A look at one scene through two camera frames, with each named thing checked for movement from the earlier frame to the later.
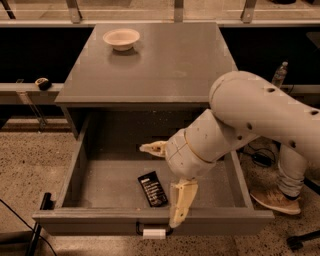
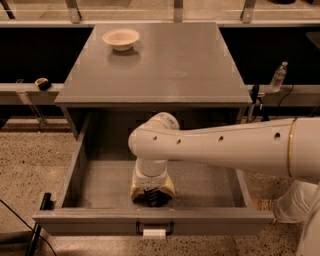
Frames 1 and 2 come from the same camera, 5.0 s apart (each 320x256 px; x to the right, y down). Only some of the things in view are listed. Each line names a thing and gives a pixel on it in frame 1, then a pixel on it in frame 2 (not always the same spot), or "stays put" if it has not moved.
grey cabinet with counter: x=143 y=92 stays put
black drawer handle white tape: x=153 y=233 stays put
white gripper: x=181 y=156 -> x=152 y=181
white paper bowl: x=121 y=39 stays put
